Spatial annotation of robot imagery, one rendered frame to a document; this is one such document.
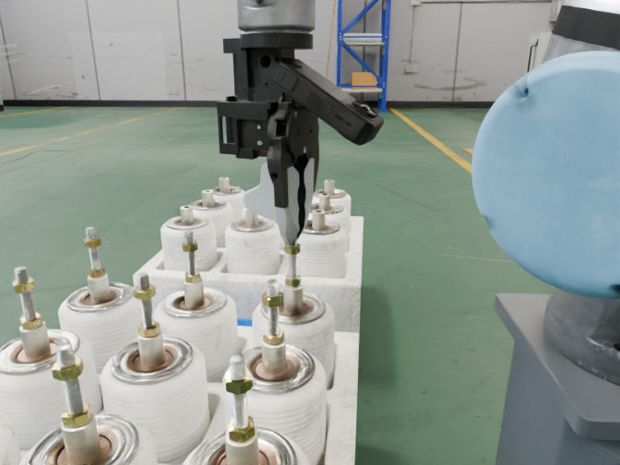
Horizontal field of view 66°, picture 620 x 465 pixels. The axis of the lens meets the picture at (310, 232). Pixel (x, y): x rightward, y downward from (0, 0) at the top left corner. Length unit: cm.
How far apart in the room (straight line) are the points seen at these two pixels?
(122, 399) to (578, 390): 36
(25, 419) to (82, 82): 711
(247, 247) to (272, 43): 43
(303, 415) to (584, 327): 24
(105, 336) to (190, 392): 17
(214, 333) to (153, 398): 13
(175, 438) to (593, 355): 36
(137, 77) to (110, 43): 52
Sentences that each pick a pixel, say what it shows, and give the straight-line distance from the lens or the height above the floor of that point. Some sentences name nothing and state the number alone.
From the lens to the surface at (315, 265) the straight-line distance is 81.
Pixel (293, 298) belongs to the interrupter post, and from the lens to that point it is 55.
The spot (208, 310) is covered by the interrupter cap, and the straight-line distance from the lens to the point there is 57.
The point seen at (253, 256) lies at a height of 21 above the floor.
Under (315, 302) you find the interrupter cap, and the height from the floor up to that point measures 25.
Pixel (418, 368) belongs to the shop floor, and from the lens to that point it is 92.
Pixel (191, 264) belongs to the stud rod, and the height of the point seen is 30.
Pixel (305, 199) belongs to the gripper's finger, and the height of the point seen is 38.
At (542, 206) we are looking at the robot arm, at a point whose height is 45.
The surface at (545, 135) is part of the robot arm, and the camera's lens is 25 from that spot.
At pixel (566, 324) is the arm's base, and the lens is 43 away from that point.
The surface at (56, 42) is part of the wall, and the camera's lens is 768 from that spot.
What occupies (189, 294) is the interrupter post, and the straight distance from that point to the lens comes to 58.
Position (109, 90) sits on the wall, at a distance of 739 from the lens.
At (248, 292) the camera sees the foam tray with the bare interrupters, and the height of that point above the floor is 16.
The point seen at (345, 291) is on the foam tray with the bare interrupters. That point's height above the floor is 17.
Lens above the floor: 52
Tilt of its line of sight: 19 degrees down
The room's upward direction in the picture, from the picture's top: straight up
